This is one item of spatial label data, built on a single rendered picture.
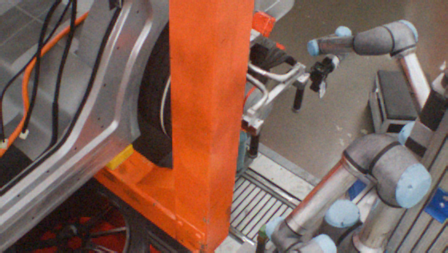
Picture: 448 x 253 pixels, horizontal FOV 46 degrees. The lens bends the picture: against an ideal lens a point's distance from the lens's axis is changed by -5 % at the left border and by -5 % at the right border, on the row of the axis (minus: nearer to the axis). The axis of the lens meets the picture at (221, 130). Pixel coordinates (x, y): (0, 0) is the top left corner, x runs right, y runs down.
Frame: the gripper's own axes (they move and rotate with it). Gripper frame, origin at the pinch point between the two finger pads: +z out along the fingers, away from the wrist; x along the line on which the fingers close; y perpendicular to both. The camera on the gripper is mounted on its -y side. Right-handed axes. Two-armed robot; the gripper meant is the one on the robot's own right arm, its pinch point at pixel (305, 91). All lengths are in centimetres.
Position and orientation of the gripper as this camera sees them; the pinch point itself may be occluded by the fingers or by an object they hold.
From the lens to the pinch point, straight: 250.3
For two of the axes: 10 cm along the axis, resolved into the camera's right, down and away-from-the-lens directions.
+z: -6.1, 5.9, -5.3
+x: 7.9, 5.0, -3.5
